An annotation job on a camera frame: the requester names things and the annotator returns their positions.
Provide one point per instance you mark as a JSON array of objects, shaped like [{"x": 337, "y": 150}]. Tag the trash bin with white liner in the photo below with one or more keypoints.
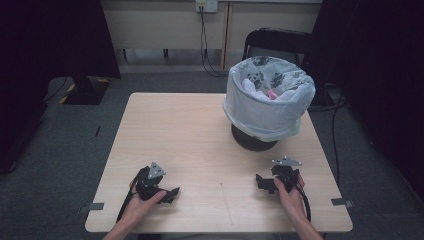
[{"x": 266, "y": 116}]

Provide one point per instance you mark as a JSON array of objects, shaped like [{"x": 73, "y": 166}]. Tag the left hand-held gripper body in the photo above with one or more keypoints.
[{"x": 149, "y": 183}]

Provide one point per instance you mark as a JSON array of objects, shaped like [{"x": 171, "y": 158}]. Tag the black curtain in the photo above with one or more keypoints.
[
  {"x": 376, "y": 66},
  {"x": 50, "y": 50}
]

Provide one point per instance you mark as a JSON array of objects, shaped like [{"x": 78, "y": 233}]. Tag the beige wooden cabinet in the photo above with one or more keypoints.
[{"x": 160, "y": 26}]

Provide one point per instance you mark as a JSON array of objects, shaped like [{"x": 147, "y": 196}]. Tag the white wall socket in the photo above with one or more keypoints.
[{"x": 206, "y": 5}]

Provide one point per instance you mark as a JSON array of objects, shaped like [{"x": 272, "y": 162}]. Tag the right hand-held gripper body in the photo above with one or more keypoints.
[{"x": 286, "y": 173}]

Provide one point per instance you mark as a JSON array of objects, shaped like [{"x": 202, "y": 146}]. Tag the person's right hand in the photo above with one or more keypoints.
[{"x": 290, "y": 203}]

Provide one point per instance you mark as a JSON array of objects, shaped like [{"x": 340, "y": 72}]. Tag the person's left hand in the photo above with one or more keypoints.
[{"x": 140, "y": 208}]

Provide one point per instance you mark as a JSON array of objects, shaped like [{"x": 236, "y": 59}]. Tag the white crumpled tissue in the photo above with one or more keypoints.
[{"x": 251, "y": 89}]

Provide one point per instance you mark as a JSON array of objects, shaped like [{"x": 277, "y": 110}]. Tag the black chair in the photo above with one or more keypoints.
[{"x": 276, "y": 40}]

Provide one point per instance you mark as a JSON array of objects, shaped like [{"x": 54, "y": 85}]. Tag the grey tape strip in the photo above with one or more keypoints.
[
  {"x": 341, "y": 202},
  {"x": 92, "y": 207}
]

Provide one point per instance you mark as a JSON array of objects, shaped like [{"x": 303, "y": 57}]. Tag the pink wrapper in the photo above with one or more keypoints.
[{"x": 272, "y": 94}]

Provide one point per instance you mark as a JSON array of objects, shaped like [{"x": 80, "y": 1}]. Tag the black trash bin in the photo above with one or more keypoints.
[{"x": 250, "y": 142}]

